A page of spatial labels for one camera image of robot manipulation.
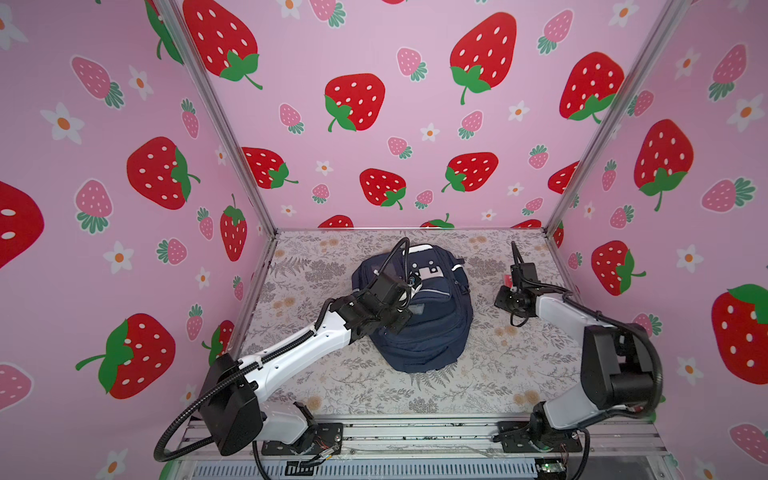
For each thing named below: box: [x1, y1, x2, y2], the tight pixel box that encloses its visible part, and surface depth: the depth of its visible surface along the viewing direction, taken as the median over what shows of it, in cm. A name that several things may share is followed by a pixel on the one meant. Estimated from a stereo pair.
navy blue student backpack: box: [352, 245, 474, 373], surface depth 85 cm
